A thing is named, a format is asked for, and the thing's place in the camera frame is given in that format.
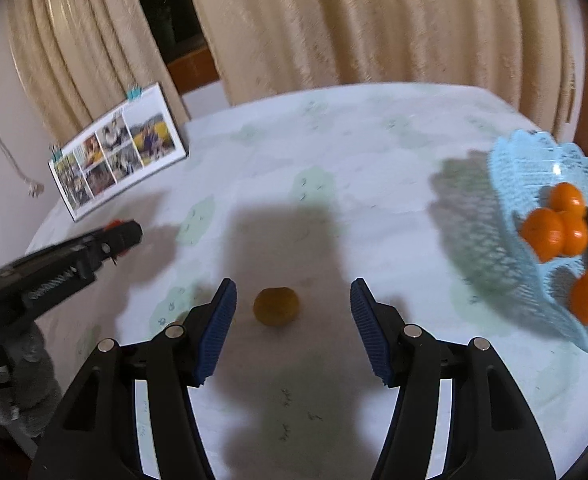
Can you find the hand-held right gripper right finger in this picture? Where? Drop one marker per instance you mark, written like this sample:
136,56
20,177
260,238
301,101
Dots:
371,335

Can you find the red tomato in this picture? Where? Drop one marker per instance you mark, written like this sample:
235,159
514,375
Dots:
116,223

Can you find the teal binder clip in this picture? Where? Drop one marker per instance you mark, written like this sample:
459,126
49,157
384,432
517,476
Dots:
56,150
135,93

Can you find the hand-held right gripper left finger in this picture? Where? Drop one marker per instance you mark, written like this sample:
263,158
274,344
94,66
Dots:
216,330

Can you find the light blue lace basket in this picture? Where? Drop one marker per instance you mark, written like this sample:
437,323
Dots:
518,180

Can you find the beige curtain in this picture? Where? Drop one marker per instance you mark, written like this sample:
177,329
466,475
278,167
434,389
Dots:
84,35
373,20

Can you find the tan longan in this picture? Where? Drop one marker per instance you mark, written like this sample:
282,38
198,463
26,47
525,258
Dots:
276,306

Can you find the orange mandarin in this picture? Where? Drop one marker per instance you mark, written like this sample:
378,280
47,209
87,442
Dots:
567,196
542,234

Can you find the person's left forearm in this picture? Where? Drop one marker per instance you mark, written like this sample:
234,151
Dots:
24,390

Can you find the photo collage board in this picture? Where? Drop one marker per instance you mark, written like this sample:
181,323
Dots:
119,152

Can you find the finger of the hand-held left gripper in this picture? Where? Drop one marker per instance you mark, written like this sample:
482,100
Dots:
121,240

